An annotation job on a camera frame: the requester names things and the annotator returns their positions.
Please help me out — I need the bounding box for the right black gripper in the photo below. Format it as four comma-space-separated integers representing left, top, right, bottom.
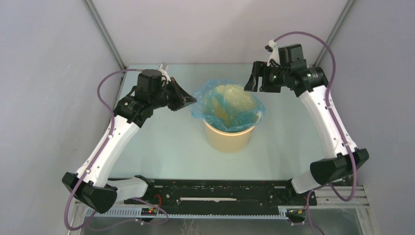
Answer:
244, 61, 290, 93

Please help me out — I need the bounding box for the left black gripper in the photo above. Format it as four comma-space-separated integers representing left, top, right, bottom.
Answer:
151, 77, 197, 112

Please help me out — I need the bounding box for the blue plastic trash bag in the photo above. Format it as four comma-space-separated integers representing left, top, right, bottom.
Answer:
189, 79, 266, 133

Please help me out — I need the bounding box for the beige plastic trash bin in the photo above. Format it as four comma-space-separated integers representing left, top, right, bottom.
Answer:
205, 123, 255, 153

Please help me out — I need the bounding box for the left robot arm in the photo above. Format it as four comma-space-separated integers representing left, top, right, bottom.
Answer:
62, 68, 197, 213

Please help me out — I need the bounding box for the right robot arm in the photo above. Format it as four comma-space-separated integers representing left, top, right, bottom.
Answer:
244, 41, 369, 205

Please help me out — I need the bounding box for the small electronics board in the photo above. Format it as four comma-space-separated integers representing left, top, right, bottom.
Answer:
140, 208, 158, 216

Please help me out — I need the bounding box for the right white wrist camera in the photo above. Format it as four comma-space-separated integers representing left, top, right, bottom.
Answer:
264, 40, 280, 67

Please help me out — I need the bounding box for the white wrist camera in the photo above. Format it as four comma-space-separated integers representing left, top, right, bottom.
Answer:
158, 63, 171, 83
264, 40, 280, 67

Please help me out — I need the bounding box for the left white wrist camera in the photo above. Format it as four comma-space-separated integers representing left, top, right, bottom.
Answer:
158, 63, 171, 83

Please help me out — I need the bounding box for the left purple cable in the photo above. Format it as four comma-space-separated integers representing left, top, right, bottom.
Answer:
64, 69, 143, 232

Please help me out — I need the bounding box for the purple cable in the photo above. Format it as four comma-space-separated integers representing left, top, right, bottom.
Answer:
64, 69, 143, 232
274, 31, 358, 202

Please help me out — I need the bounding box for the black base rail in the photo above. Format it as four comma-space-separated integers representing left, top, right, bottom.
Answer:
141, 179, 307, 218

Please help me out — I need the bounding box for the right corner frame post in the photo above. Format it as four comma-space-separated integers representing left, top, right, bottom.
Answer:
313, 0, 357, 66

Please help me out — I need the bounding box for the corner frame post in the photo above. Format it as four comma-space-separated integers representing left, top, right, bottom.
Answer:
81, 0, 128, 72
313, 0, 357, 66

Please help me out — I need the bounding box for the left corner frame post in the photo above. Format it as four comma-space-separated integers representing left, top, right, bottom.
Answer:
81, 0, 128, 72

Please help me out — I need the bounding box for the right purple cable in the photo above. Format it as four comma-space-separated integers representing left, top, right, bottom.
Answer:
274, 31, 358, 202

